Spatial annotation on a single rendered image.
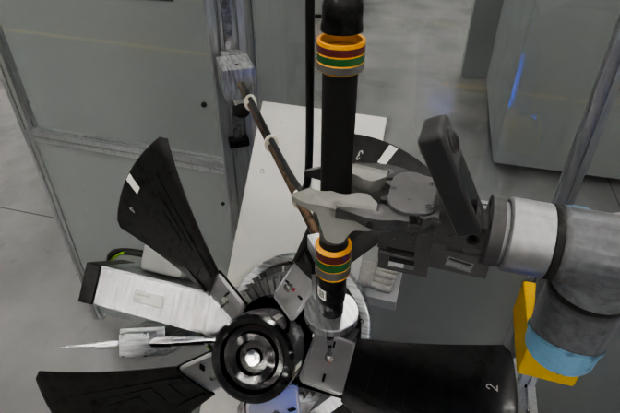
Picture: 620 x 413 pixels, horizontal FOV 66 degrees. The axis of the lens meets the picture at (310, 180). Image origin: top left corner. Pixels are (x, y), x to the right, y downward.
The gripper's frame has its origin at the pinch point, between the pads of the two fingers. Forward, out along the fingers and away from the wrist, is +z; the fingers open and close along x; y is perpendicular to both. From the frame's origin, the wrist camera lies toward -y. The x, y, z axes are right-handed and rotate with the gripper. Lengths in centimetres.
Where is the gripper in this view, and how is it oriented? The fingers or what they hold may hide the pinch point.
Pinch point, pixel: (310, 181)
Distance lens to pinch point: 51.4
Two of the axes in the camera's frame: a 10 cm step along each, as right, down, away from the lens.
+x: 2.9, -5.4, 7.9
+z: -9.6, -1.7, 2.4
